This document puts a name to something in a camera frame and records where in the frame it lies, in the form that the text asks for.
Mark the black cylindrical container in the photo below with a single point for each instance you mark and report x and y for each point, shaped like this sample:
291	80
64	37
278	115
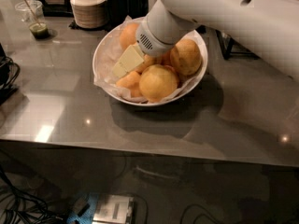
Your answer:
117	10

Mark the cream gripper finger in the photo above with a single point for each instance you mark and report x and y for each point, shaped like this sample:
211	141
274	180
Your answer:
128	61

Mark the white paper liner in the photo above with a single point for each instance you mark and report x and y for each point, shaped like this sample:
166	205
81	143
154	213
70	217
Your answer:
107	59

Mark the blue cloth on floor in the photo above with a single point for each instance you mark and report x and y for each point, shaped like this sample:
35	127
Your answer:
83	209

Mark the wooden stir stick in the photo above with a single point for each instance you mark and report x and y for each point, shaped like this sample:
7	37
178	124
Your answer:
32	12

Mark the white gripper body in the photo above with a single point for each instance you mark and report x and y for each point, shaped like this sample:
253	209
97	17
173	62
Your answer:
151	43

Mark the stack of paper bowls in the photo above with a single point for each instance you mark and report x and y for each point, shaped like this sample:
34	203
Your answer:
90	14

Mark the black wire rack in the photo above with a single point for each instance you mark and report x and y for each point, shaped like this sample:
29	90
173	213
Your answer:
231	49

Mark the large orange at front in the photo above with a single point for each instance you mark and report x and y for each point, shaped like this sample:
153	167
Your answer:
157	82

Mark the white bowl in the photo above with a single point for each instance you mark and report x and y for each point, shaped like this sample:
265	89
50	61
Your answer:
199	69

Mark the plastic cup with green sauce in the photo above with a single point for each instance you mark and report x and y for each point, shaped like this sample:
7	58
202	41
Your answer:
26	16

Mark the black device with cables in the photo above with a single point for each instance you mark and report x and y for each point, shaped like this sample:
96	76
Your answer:
9	71

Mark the silver box on floor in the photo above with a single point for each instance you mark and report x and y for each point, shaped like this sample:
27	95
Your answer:
114	209

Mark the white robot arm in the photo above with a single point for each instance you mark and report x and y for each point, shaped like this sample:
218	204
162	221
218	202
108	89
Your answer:
268	28

